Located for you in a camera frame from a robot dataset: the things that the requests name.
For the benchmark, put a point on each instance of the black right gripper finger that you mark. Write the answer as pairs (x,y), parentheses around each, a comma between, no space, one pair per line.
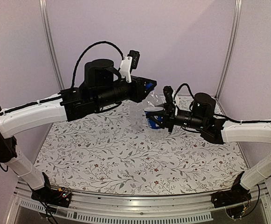
(159,107)
(156,121)

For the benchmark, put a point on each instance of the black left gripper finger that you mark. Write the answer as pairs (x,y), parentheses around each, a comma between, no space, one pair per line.
(143,81)
(142,95)

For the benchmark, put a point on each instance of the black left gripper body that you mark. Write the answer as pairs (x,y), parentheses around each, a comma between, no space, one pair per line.
(136,94)

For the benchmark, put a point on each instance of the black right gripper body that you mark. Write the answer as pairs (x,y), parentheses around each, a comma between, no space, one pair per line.
(170,119)

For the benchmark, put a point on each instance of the clear bottle with blue label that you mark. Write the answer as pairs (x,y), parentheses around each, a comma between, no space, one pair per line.
(153,103)

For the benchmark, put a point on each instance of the blue bottle cap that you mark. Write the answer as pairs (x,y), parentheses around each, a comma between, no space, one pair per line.
(149,86)

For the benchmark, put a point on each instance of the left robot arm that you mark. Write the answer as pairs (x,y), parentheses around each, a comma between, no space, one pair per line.
(103,88)

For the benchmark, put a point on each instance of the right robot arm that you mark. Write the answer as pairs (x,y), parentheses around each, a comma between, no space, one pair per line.
(218,129)

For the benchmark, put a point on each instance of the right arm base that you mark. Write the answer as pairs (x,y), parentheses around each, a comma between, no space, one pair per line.
(230,197)

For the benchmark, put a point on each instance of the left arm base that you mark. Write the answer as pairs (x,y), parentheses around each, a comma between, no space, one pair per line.
(59,197)

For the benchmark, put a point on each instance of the small clear bottle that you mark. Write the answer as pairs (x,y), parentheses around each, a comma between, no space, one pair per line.
(136,116)

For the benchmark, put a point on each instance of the floral tablecloth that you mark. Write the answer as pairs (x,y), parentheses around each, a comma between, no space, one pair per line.
(106,153)

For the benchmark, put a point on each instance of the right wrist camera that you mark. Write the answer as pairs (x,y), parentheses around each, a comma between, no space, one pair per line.
(171,97)

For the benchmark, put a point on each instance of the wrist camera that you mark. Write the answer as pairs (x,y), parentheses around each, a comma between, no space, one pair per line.
(129,63)
(171,97)

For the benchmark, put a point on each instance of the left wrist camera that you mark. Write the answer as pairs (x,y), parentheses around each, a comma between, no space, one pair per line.
(129,63)

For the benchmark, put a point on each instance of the aluminium front rail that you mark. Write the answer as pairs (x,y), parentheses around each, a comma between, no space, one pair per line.
(100,208)

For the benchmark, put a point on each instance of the left aluminium corner post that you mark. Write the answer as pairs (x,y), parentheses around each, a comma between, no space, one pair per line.
(50,43)

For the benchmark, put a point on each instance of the aluminium corner post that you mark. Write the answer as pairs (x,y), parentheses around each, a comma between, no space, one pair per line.
(50,43)
(230,48)

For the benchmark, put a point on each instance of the right aluminium corner post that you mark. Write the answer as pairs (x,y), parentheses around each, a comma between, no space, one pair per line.
(230,48)

